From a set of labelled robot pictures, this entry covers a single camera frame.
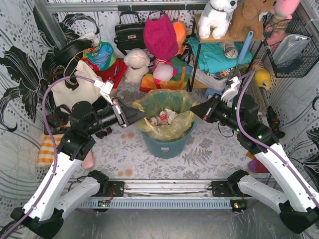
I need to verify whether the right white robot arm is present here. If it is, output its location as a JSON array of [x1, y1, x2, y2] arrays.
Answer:
[[190, 94, 319, 234]]

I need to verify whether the pink white doll plush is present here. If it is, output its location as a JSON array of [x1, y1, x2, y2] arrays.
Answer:
[[153, 58, 177, 84]]

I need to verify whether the black handbag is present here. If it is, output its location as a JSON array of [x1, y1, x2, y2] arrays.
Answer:
[[114, 11, 147, 56]]

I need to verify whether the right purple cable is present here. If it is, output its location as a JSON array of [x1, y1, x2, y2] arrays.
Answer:
[[235, 71, 319, 239]]

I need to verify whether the grey chenille duster mop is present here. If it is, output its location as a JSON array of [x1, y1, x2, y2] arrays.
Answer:
[[245, 77, 267, 118]]

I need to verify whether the pink plush toy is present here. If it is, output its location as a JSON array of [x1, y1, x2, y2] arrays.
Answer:
[[265, 0, 300, 46]]

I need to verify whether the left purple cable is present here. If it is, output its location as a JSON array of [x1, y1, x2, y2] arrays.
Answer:
[[0, 76, 97, 235]]

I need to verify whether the brown teddy bear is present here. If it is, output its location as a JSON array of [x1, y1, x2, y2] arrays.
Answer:
[[230, 0, 277, 40]]

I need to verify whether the purple orange sock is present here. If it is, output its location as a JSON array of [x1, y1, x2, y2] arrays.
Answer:
[[246, 151, 269, 173]]

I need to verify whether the black hat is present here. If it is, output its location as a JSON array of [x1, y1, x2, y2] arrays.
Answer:
[[54, 39, 92, 66]]

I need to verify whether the red cloth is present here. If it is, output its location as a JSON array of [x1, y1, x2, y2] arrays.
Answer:
[[87, 59, 128, 91]]

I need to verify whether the teal trash bin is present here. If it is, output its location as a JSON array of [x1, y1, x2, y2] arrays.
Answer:
[[141, 122, 196, 159]]

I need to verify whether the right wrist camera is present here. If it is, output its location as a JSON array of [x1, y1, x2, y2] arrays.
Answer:
[[221, 76, 241, 102]]

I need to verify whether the orange plush toy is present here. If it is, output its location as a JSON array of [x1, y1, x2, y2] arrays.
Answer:
[[172, 21, 187, 55]]

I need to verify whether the metal base rail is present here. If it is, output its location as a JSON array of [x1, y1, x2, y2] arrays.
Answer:
[[59, 178, 275, 210]]

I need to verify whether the white sheep plush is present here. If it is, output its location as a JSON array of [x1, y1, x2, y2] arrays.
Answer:
[[124, 48, 150, 83]]

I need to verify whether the yellow duck plush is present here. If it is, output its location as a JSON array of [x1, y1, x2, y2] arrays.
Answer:
[[252, 61, 271, 90]]

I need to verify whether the cream tote bag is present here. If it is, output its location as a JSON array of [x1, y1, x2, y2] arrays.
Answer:
[[48, 59, 110, 115]]

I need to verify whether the colourful scarf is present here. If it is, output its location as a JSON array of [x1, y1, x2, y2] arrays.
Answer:
[[82, 41, 117, 71]]

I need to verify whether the yellow trash bag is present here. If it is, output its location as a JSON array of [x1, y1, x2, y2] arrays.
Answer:
[[133, 89, 199, 142]]

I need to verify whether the rainbow striped cloth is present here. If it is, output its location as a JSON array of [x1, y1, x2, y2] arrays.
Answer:
[[140, 57, 193, 93]]

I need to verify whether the teal folded cloth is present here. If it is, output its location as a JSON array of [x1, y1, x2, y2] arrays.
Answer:
[[187, 37, 253, 73]]

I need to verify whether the silver pouch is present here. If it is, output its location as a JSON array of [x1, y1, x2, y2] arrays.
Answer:
[[273, 34, 311, 65]]

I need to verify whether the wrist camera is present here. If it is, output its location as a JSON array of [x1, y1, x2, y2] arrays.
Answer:
[[94, 80, 114, 105], [221, 76, 241, 102]]

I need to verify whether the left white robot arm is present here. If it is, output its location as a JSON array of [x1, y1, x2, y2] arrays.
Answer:
[[11, 99, 147, 239]]

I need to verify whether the white dog plush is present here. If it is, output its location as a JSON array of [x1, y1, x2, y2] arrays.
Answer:
[[198, 0, 238, 39]]

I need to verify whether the crumpled paper trash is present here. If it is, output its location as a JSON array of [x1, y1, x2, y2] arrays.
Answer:
[[149, 109, 178, 127]]

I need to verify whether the black wire basket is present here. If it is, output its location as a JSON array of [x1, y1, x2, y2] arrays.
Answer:
[[263, 12, 319, 78]]

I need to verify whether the blue lint roller mop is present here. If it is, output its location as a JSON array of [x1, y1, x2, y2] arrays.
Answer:
[[204, 30, 255, 100]]

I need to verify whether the orange checkered towel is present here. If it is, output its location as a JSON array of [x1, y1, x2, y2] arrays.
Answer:
[[37, 135, 54, 167]]

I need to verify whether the purple cable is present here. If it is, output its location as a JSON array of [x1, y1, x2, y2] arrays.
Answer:
[[235, 71, 319, 239], [0, 76, 97, 235]]

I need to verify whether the floral table mat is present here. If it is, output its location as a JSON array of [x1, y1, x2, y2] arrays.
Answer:
[[62, 82, 280, 180]]

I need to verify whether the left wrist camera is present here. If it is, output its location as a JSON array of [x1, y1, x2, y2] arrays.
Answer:
[[94, 80, 114, 105]]

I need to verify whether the magenta cloth bag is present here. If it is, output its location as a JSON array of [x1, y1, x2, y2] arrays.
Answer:
[[144, 13, 178, 60]]

